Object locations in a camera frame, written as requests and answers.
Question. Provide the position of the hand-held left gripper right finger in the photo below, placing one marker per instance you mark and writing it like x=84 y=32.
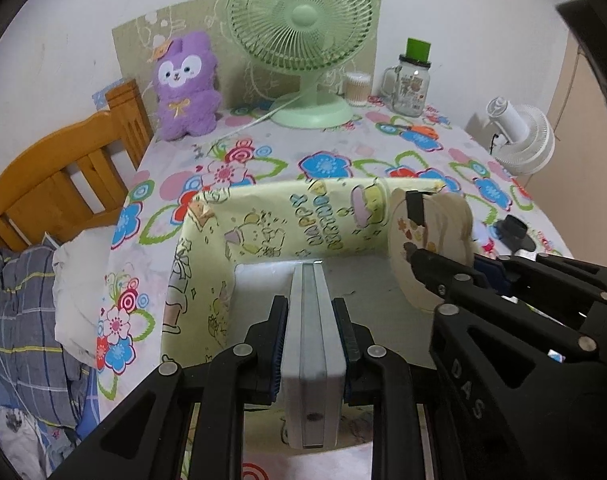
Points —
x=353 y=355

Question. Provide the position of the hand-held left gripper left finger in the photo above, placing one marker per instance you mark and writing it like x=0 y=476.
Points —
x=279 y=355

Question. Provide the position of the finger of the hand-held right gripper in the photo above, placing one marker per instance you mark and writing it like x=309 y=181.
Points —
x=483 y=305
x=513 y=230

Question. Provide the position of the white rectangular box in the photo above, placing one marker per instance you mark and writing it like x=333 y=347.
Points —
x=311 y=360

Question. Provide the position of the round cream disc with stickers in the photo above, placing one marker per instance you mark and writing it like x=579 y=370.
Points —
x=453 y=240

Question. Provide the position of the yellow printed storage box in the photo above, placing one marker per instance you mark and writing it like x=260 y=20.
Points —
x=293 y=220

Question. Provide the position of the white clip fan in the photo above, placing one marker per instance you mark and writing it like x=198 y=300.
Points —
x=526 y=140

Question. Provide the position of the beige wooden door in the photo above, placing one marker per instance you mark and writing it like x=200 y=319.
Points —
x=583 y=110

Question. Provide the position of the glass mug jar green lid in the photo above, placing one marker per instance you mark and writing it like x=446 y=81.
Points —
x=408 y=95

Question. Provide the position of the floral tablecloth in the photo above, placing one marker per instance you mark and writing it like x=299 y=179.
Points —
x=333 y=160

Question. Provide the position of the cotton swab container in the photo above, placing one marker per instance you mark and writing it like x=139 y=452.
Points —
x=357 y=90

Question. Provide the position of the blue printed bedsheet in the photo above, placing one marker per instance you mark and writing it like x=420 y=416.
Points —
x=66 y=440

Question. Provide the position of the grey plaid blanket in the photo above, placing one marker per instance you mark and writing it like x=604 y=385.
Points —
x=18 y=310

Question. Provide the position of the purple plush bunny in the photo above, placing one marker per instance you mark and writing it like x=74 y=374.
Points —
x=186 y=105

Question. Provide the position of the grey white cloth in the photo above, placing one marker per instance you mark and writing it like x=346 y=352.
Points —
x=18 y=430

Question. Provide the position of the green desk fan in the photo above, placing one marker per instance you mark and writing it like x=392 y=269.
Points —
x=303 y=15

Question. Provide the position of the wooden bed headboard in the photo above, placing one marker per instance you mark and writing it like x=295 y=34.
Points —
x=38 y=160

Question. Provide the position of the blue patterned paper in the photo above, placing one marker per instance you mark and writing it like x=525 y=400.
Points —
x=103 y=92

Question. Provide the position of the beige patterned wall paper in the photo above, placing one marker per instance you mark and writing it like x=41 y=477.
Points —
x=143 y=35

